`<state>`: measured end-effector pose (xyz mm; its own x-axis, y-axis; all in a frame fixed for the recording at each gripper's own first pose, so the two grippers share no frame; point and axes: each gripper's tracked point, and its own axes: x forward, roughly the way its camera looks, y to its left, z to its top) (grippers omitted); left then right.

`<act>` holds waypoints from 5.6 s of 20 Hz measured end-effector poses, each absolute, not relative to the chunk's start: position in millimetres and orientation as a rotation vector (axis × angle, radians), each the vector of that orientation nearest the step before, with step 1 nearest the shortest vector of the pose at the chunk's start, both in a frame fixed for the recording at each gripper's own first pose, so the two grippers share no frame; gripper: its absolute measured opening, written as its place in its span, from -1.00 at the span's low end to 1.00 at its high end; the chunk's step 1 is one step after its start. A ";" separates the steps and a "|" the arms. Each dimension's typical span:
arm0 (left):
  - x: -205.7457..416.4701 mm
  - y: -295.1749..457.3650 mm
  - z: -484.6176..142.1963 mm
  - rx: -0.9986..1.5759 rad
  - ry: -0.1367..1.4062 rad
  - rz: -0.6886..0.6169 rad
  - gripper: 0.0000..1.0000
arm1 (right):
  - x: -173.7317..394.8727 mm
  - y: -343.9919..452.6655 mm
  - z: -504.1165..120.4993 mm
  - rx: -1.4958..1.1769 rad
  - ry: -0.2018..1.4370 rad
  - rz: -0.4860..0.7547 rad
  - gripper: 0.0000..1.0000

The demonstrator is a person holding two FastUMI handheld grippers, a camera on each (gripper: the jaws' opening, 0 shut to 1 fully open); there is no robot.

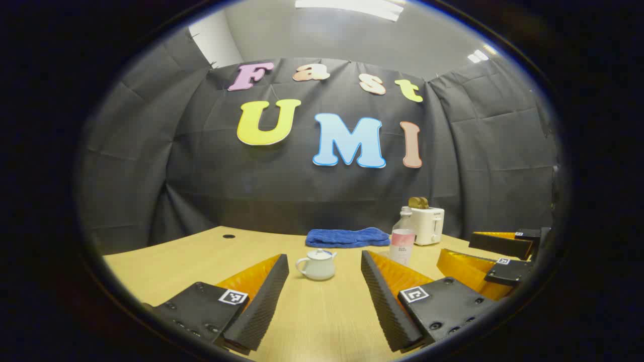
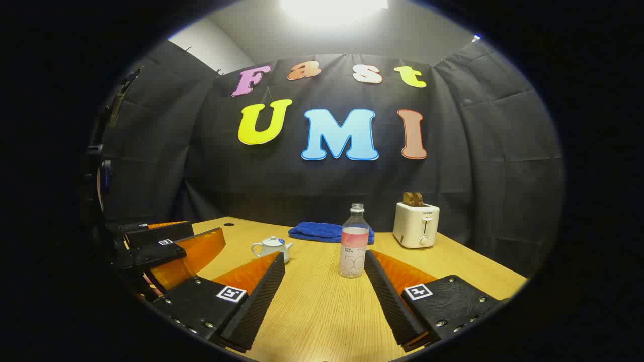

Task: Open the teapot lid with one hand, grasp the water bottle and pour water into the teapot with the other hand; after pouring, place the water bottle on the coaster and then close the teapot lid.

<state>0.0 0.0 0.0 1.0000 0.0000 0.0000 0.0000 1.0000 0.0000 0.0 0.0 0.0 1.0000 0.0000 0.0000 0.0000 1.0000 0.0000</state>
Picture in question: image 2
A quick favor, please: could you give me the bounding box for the blue towel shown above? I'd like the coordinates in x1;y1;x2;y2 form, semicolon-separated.
288;221;375;245

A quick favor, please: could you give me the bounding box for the long ceiling light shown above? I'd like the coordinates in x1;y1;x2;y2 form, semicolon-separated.
279;0;389;23

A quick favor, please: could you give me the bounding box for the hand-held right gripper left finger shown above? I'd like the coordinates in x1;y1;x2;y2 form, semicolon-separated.
151;251;286;354

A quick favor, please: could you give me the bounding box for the white teacup with spout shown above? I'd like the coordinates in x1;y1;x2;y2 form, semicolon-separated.
251;240;294;265

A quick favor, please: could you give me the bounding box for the white toaster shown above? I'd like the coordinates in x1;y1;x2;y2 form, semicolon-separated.
392;201;440;249

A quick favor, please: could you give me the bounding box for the clear water bottle pink label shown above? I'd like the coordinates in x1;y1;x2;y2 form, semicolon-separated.
339;203;370;279

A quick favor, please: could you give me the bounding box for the black backdrop cloth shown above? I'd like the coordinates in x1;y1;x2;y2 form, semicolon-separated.
88;40;567;278

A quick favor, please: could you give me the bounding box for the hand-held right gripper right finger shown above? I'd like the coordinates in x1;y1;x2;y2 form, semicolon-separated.
363;250;511;353

